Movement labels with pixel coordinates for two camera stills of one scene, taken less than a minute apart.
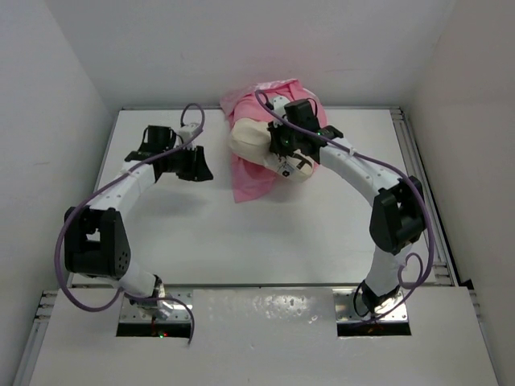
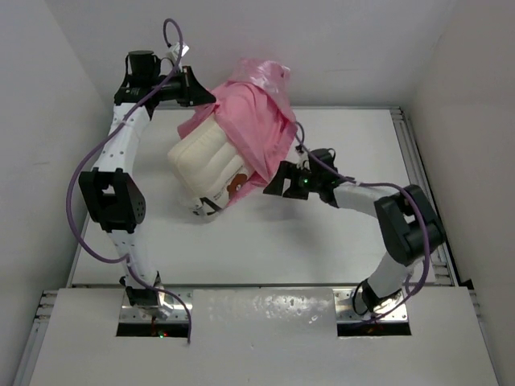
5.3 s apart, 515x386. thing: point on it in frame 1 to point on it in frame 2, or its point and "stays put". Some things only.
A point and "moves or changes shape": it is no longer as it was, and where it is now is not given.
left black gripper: [198, 170] to [191, 92]
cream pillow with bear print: [250, 139] to [208, 170]
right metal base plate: [350, 307] stays put
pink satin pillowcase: [251, 181] moves or changes shape
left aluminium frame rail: [23, 372] stays put
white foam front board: [267, 337] stays put
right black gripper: [275, 129] to [290, 171]
